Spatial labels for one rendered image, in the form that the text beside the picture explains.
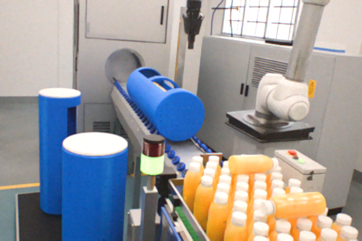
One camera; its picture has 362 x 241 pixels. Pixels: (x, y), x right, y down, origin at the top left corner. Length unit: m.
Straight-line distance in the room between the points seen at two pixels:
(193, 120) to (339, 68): 1.49
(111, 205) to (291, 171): 0.76
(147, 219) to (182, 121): 0.92
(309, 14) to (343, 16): 2.46
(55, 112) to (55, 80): 4.01
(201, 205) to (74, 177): 0.58
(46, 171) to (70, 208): 1.09
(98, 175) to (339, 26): 3.36
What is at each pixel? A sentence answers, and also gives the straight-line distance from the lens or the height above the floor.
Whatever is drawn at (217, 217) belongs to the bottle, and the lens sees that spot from 1.12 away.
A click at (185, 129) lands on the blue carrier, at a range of 1.93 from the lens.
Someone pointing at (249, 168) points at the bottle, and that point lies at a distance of 1.27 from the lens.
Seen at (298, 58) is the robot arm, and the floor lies 1.46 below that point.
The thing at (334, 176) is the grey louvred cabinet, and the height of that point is 0.40.
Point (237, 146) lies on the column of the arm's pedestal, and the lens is 2.17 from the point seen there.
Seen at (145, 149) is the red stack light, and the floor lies 1.23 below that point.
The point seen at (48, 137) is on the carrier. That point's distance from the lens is 2.58.
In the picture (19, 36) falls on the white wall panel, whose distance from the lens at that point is 6.39.
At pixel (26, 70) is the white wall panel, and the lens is 6.45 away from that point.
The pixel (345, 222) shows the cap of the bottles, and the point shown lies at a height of 1.07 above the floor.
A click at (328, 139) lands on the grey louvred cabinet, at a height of 0.76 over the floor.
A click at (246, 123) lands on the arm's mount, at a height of 1.06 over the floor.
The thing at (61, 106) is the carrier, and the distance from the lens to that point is 2.49.
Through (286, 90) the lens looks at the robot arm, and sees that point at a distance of 1.85.
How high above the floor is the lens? 1.58
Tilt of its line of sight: 15 degrees down
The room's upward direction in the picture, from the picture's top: 5 degrees clockwise
